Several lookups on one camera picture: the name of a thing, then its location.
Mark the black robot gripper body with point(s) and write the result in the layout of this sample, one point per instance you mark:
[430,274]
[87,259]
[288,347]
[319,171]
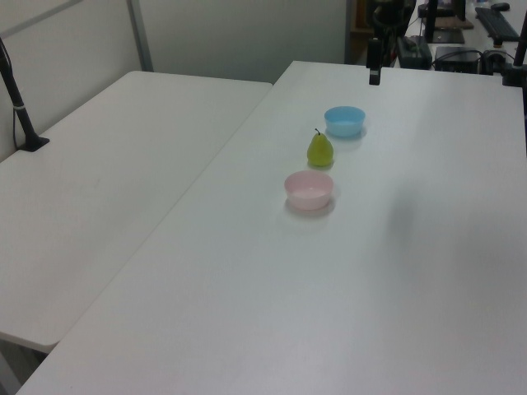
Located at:
[389,16]

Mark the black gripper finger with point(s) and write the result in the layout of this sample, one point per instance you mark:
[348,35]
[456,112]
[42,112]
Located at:
[374,55]

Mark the green pear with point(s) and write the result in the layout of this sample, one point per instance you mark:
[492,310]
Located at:
[320,153]

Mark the blue plastic bowl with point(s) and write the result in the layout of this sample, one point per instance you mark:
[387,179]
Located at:
[344,122]

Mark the pink plastic bowl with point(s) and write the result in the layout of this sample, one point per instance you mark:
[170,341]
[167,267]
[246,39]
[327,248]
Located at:
[308,191]

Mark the black device with green label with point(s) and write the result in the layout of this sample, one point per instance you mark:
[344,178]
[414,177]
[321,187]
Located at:
[413,51]

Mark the black monitor stand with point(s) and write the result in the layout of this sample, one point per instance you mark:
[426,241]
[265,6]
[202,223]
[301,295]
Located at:
[432,24]

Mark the black box device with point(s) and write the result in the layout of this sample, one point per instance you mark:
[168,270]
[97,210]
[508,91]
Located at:
[457,57]

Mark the black keyboard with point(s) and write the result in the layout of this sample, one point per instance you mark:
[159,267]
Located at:
[497,22]

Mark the black computer mouse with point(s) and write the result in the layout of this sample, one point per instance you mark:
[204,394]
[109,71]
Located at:
[501,6]

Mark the black pole with base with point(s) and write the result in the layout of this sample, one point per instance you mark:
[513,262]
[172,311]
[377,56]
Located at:
[18,105]

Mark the black camera stand clamp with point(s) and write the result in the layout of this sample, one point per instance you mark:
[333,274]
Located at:
[514,68]

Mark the grey partition frame post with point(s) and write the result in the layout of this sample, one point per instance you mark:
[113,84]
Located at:
[141,35]

